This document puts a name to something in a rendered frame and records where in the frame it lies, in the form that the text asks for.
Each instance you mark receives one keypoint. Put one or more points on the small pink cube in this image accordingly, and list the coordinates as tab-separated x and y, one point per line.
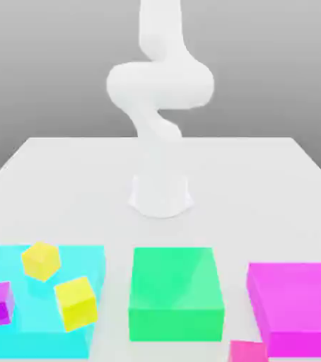
246	351

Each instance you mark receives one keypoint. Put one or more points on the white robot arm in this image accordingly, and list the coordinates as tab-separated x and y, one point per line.
160	84

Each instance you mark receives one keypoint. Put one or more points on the small yellow cube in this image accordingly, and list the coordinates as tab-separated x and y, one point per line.
77	304
41	261

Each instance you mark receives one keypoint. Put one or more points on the large magenta box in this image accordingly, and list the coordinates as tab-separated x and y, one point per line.
299	305

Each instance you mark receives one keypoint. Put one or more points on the large green box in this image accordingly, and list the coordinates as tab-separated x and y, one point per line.
174	294

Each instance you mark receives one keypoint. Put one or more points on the large cyan box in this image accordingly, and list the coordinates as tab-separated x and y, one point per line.
36	336

